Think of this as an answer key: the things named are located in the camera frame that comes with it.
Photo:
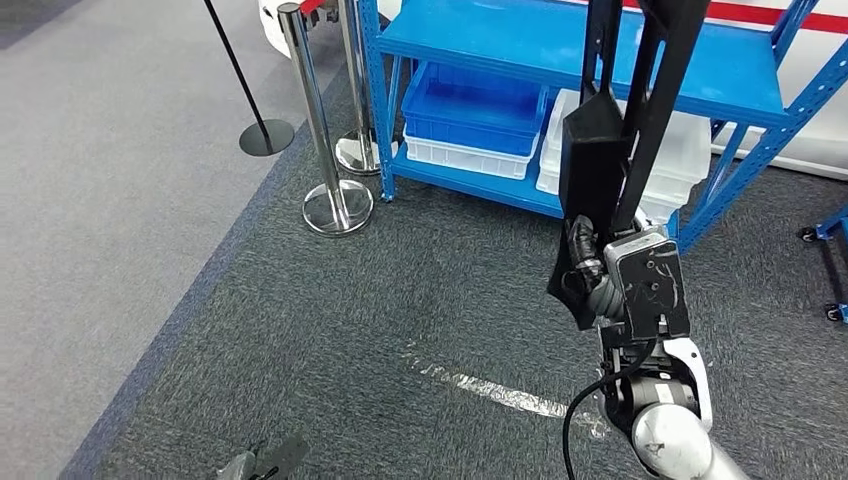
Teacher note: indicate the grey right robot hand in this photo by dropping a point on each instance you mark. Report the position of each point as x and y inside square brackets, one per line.
[599, 295]

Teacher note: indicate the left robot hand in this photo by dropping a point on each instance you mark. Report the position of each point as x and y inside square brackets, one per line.
[265, 460]

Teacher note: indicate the long black plastic trim part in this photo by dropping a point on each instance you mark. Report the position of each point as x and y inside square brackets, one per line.
[590, 159]

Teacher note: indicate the blue metal shelf rack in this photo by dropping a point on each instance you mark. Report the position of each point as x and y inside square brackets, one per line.
[517, 40]

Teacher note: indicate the clear floor tape strip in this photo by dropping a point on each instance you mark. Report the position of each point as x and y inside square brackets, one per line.
[503, 396]

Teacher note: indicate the blue plastic bin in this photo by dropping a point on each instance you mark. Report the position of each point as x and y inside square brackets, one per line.
[470, 109]

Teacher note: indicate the blue wheeled rack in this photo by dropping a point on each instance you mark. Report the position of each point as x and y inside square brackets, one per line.
[836, 228]

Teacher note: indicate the white car with red stripe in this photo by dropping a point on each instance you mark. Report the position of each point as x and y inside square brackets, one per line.
[818, 142]

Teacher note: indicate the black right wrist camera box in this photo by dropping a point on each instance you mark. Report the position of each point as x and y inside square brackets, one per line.
[649, 285]

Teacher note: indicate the chrome stanchion post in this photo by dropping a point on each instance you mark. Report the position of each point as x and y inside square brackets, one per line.
[338, 212]
[358, 156]

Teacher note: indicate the thin black stanchion post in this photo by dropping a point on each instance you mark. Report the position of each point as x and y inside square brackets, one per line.
[267, 138]

